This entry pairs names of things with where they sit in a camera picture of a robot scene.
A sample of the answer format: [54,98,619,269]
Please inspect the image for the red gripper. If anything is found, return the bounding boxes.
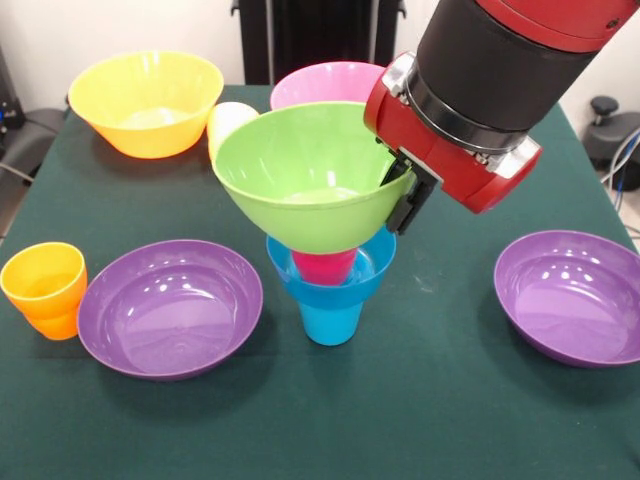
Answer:
[363,50,544,236]

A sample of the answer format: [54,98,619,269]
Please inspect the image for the green plastic bowl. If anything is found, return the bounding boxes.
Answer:
[212,101,415,255]

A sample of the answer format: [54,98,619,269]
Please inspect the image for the red plastic cup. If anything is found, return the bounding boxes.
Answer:
[292,249,357,287]

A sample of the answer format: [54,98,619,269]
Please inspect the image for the large pink plastic bowl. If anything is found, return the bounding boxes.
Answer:
[269,61,389,112]

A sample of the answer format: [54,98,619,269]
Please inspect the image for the small blue plastic bowl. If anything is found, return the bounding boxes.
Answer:
[265,227,398,307]

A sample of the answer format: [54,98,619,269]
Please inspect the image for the blue plastic cup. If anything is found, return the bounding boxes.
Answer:
[298,299,365,347]

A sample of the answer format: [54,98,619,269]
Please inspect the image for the yellow orange plastic cup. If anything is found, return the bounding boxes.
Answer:
[206,101,260,162]

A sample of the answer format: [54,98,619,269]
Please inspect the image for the shallow purple plastic bowl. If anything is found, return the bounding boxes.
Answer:
[76,239,265,383]
[493,229,640,370]

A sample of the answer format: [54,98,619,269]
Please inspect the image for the black stand with knob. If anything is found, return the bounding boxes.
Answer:
[582,96,640,171]

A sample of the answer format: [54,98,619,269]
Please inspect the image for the dark green tablecloth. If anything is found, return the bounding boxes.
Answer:
[0,83,640,480]

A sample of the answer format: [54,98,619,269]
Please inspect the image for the large orange plastic bowl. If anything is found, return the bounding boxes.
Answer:
[67,49,225,160]

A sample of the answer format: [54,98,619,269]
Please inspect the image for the black grey chair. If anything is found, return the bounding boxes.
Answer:
[0,107,69,182]

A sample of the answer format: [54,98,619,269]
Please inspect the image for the black equipment box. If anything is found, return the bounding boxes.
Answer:
[0,47,26,132]

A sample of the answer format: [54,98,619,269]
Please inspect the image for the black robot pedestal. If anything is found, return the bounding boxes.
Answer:
[230,0,441,86]

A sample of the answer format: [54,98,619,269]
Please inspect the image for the light blue cable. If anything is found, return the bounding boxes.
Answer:
[599,127,640,189]

